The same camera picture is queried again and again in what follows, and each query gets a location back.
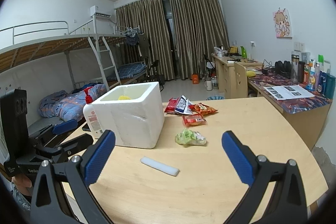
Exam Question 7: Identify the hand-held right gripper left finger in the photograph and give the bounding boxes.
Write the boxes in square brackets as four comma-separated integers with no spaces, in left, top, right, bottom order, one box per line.
[30,130,116,224]

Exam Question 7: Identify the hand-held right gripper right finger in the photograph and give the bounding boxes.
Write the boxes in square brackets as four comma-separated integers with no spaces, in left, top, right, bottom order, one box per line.
[221,131,308,224]

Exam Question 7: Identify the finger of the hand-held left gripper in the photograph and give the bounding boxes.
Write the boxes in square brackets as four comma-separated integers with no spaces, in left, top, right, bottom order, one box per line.
[35,133,94,159]
[28,119,78,146]

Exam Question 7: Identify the white foam box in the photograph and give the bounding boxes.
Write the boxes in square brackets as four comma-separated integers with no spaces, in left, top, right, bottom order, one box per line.
[92,81,165,149]

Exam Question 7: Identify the white foam strip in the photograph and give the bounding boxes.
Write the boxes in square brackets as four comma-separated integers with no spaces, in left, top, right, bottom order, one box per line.
[140,156,180,177]

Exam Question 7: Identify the person's left forearm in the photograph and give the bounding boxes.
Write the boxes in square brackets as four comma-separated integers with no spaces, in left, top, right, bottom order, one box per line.
[0,179,31,212]

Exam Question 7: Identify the person's left hand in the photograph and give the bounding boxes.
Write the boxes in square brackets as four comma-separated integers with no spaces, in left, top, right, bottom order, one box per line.
[12,174,33,197]

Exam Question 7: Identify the blue patterned blanket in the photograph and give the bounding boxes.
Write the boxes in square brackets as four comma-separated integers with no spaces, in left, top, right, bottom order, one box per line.
[39,84,107,119]

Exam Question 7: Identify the white pump lotion bottle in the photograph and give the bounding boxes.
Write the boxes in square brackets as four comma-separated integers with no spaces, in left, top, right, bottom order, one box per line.
[83,87,103,139]

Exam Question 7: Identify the green snack packet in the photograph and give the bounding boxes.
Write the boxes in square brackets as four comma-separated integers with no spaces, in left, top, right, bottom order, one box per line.
[175,128,207,147]

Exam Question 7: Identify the red orange snack packet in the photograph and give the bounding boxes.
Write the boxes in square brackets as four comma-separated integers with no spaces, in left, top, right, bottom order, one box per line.
[182,113,207,127]

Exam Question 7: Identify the wooden desk with printed mat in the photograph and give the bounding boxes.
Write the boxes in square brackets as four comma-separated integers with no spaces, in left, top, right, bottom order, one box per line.
[247,73,332,151]

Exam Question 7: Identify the blue white snack packet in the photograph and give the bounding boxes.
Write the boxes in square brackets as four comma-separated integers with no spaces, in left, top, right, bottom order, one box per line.
[175,95,193,115]

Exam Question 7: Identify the white bed ladder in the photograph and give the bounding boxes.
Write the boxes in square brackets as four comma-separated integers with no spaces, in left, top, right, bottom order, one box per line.
[88,35,121,90]

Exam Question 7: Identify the wooden chair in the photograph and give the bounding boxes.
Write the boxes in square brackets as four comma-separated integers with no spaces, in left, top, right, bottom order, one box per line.
[234,62,248,99]

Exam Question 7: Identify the white metal bunk bed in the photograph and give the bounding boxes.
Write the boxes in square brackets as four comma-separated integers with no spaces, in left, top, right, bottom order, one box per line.
[0,21,147,98]

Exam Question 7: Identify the printed desk mat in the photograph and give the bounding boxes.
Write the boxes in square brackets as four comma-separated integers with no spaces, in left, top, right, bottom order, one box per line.
[248,74,332,113]

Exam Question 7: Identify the white printed paper sheet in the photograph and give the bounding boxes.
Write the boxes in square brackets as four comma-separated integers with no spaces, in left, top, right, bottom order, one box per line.
[263,85,315,100]

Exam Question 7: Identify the blue plaid bedding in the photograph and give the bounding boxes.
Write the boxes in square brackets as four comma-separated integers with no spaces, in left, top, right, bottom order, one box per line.
[117,63,147,80]

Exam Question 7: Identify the light wooden desk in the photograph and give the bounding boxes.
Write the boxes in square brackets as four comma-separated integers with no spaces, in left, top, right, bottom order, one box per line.
[211,53,263,98]

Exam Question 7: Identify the black folding chair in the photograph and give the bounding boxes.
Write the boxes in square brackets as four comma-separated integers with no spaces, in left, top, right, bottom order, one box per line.
[143,60,166,92]

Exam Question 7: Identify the black headphones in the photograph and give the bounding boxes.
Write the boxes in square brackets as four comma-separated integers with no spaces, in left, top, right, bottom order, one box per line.
[274,60,292,75]

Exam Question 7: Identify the yellow toy figure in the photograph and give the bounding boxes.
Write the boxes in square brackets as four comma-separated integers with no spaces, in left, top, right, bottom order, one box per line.
[306,74,317,90]

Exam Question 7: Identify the black tumbler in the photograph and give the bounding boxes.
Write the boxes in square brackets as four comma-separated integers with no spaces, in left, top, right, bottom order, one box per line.
[297,61,305,84]

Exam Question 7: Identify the clear thermos bottle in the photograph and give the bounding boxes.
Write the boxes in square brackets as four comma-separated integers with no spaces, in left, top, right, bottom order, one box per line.
[291,51,300,83]

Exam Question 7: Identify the red carton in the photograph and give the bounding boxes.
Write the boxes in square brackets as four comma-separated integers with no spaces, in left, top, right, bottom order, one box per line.
[303,64,311,85]

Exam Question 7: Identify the dark hanging clothes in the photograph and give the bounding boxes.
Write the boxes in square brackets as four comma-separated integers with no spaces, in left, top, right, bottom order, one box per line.
[125,33,151,58]

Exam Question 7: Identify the dark blue bottle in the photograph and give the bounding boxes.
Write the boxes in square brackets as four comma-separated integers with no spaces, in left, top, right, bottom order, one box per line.
[317,72,327,94]

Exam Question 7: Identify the white slim bottle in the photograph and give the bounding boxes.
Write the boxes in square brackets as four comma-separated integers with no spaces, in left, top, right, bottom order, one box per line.
[314,63,321,85]

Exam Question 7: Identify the brown curtain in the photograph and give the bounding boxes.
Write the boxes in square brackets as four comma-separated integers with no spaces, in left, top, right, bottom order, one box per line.
[115,0,176,81]
[169,0,230,80]

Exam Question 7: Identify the blue plastic bottle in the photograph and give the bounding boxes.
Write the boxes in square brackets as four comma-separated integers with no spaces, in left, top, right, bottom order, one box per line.
[325,74,336,99]

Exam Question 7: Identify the white air conditioner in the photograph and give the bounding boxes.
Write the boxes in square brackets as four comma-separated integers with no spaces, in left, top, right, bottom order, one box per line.
[90,5,112,18]

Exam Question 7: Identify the white box with green top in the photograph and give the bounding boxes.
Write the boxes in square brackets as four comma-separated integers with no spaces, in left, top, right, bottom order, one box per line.
[318,54,331,73]

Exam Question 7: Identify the wall poster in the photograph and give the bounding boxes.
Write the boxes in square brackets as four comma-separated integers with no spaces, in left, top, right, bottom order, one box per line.
[273,9,293,39]

